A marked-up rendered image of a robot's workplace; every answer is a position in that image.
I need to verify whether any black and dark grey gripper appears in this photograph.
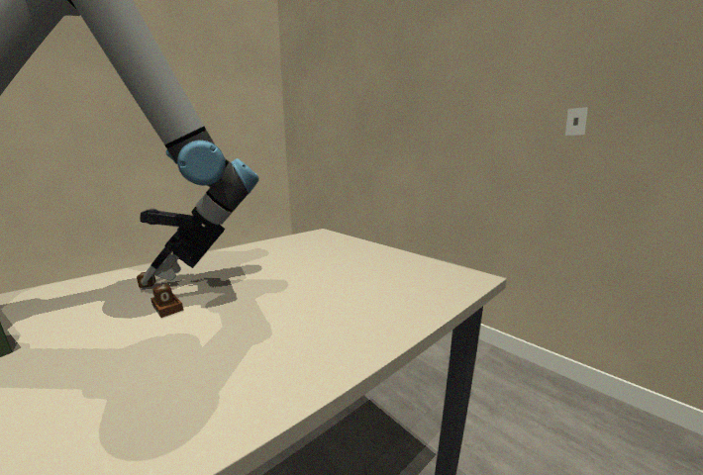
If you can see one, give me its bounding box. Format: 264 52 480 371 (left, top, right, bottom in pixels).
142 207 225 285

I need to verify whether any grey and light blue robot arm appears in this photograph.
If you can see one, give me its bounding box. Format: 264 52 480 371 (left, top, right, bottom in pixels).
0 0 258 225

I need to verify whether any brown wooden tray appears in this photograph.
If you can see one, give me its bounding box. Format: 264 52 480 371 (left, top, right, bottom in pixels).
151 293 183 318

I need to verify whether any brown number cube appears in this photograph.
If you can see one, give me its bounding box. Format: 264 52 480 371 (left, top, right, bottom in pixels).
152 284 173 305
137 272 156 288

